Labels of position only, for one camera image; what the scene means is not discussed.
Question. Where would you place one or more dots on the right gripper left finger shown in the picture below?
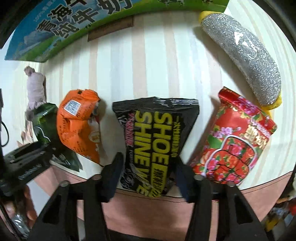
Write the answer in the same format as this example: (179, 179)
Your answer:
(58, 219)

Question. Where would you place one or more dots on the green wipe pack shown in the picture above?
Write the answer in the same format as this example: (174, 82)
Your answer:
(45, 127)

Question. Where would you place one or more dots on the orange snack pack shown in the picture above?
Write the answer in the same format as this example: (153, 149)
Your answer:
(78, 123)

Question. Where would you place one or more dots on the lilac cloth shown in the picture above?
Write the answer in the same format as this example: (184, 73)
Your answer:
(36, 91)

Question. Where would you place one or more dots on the red floral snack pack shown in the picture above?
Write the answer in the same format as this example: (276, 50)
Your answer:
(240, 133)

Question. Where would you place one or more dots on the black shoe shine wipe pack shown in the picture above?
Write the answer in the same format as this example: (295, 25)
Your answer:
(155, 131)

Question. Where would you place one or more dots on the silver yellow scrub sponge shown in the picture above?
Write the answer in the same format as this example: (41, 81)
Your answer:
(249, 55)

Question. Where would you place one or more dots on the cardboard milk carton box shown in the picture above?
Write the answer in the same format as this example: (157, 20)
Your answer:
(52, 25)

